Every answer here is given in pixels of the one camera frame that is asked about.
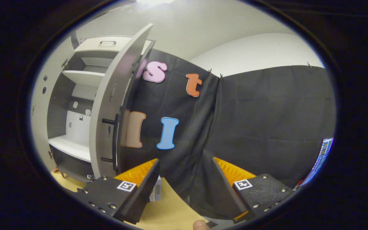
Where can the white cabinet door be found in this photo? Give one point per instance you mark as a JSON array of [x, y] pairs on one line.
[[38, 121], [105, 105]]

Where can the black backdrop cloth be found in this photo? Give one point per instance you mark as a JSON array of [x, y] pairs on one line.
[[266, 121]]

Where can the computer monitor screen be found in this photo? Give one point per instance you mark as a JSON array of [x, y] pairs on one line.
[[319, 159]]

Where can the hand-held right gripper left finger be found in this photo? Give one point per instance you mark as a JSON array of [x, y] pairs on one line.
[[142, 191]]

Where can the white cabinet shelf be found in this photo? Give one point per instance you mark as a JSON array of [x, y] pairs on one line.
[[85, 77]]

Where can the metal door hinge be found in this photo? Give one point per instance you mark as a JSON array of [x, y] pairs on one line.
[[65, 64]]

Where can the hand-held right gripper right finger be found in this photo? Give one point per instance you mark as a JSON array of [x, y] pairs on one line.
[[227, 191]]

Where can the white and grey cabinet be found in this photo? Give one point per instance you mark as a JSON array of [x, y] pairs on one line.
[[78, 127]]

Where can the white cabinet drawer front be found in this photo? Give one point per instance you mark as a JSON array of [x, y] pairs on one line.
[[91, 46]]

